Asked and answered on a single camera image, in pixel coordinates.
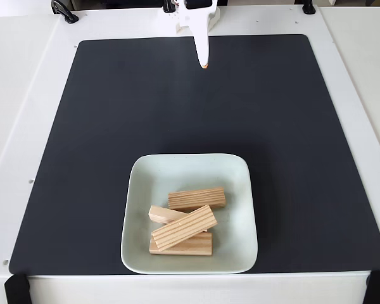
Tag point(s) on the black base clamp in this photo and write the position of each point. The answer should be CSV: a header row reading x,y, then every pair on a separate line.
x,y
168,5

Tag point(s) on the black rubber mat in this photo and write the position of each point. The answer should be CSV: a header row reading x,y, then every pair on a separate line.
x,y
82,190

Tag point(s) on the black table clamp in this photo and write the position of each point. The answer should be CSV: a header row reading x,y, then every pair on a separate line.
x,y
308,8
65,12

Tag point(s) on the wooden block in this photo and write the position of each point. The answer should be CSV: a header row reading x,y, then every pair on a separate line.
x,y
161,214
185,226
198,198
199,247

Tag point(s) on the pale green square plate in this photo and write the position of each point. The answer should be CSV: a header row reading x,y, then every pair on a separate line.
x,y
237,190

